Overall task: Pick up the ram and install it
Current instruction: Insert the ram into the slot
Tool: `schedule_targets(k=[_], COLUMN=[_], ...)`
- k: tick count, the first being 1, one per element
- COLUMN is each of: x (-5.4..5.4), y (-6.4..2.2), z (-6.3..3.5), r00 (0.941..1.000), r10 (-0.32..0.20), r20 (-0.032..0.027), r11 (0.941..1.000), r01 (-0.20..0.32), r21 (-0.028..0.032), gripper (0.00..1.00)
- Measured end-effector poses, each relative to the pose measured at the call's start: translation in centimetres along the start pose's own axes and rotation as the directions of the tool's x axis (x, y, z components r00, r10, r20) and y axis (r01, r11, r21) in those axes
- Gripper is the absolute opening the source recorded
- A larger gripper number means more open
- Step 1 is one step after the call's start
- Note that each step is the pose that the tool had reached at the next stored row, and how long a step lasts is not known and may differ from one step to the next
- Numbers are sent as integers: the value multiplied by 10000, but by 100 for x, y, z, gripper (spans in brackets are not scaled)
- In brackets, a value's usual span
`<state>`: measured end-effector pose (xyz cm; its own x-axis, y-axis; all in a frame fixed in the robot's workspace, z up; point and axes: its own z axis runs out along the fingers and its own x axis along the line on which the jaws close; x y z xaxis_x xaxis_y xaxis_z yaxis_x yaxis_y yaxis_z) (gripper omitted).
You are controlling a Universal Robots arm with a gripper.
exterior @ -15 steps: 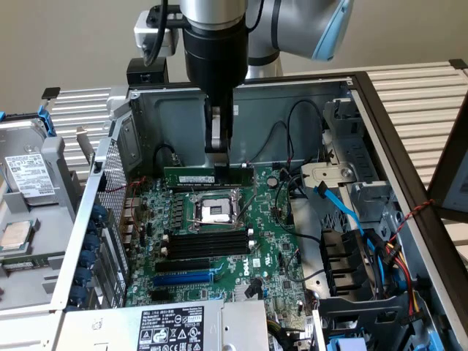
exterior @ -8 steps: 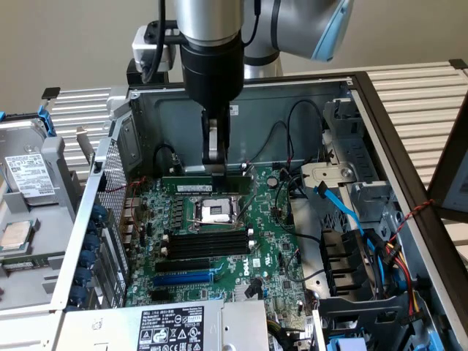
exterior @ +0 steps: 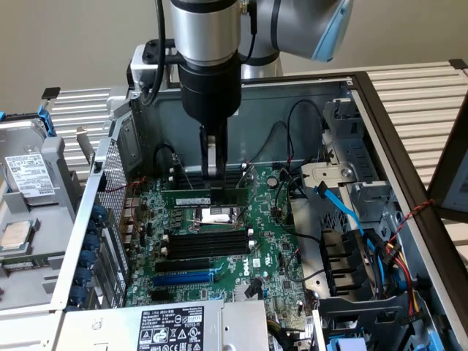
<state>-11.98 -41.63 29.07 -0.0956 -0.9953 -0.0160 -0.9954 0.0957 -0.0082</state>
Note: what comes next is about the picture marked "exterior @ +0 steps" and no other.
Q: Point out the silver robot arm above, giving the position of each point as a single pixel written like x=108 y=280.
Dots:
x=204 y=29

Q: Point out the round coin battery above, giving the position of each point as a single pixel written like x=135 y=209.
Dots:
x=271 y=181

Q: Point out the dark framed panel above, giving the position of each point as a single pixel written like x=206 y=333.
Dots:
x=444 y=175

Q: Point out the blue expansion slot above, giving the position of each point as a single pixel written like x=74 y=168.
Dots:
x=183 y=279

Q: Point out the black plastic fan shroud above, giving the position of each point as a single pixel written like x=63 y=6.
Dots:
x=343 y=256

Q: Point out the silver CPU chip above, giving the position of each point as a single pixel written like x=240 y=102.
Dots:
x=14 y=237

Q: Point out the black RAM slot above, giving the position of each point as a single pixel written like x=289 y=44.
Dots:
x=190 y=169
x=208 y=242
x=190 y=180
x=190 y=185
x=208 y=248
x=208 y=254
x=190 y=175
x=208 y=237

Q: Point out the green motherboard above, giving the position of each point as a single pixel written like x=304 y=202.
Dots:
x=270 y=219

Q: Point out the black table end cap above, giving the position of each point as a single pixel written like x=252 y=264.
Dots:
x=459 y=64
x=50 y=93

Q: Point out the grey plastic parts rack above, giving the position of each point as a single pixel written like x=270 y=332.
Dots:
x=55 y=234

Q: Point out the metal socket cover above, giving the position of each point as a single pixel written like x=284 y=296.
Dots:
x=246 y=183

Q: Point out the silver CPU socket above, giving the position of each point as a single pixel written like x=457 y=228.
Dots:
x=215 y=217

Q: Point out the silver hard disk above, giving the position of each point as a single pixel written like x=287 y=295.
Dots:
x=25 y=164

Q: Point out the blue plastic bay latch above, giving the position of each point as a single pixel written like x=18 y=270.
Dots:
x=347 y=343

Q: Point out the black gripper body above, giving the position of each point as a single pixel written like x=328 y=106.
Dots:
x=210 y=91

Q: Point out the grey metal PC case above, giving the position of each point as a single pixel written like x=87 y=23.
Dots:
x=256 y=102

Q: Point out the silver power supply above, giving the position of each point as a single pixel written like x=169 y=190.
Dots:
x=109 y=325

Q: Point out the short black expansion slot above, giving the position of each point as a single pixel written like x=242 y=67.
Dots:
x=161 y=296

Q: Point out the green RAM stick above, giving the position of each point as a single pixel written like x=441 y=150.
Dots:
x=22 y=264
x=186 y=199

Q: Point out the blue disk carrier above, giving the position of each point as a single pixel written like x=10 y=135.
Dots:
x=45 y=122

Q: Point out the grey metal drive cage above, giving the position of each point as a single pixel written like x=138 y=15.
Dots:
x=351 y=146

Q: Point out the long black expansion slot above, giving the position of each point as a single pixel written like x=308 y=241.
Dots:
x=183 y=265

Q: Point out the dark blue slot clip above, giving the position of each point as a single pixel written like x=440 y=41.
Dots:
x=83 y=276
x=78 y=294
x=94 y=240
x=99 y=214
x=88 y=258

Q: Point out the grey metal disk bay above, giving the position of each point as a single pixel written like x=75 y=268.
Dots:
x=365 y=314

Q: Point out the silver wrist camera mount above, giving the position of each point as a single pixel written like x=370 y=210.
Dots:
x=140 y=67

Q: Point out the thin metal locking lever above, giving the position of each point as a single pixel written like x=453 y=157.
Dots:
x=187 y=179

